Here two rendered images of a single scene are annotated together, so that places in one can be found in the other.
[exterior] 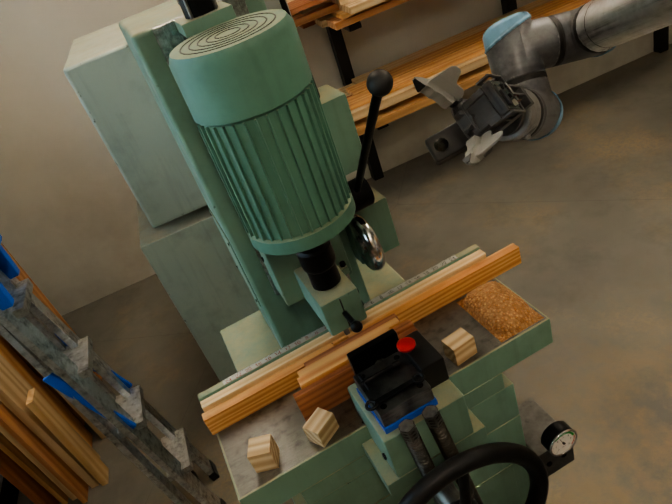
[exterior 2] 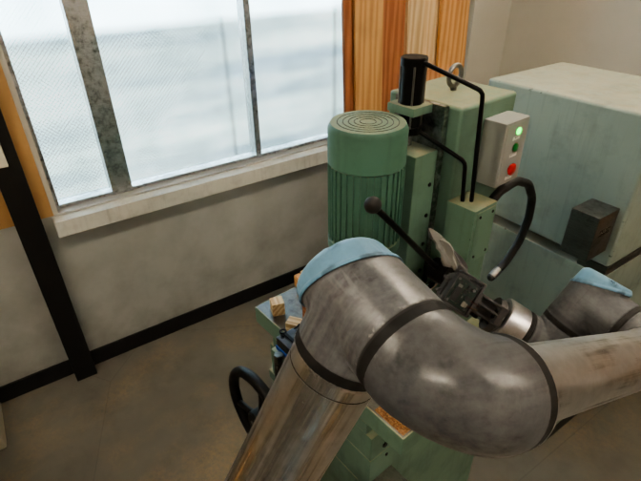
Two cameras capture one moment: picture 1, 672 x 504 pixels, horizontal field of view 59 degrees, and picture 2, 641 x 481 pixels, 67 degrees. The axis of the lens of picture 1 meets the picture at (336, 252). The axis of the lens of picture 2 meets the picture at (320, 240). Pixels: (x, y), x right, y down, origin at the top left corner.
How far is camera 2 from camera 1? 0.89 m
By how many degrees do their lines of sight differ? 53
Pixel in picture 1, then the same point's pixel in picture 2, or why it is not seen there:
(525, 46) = (578, 303)
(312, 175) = (344, 219)
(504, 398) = (363, 439)
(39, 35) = (626, 39)
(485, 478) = (342, 461)
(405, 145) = not seen: outside the picture
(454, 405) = not seen: hidden behind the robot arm
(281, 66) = (350, 155)
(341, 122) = (464, 226)
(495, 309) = not seen: hidden behind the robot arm
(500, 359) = (367, 415)
